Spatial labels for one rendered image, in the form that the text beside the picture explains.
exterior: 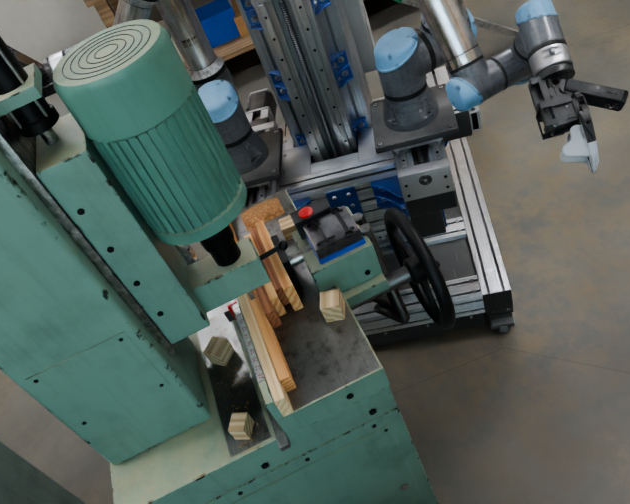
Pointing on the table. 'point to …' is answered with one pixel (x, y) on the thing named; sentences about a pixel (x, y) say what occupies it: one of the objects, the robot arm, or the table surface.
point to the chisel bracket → (226, 277)
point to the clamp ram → (291, 262)
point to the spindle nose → (222, 247)
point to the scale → (248, 343)
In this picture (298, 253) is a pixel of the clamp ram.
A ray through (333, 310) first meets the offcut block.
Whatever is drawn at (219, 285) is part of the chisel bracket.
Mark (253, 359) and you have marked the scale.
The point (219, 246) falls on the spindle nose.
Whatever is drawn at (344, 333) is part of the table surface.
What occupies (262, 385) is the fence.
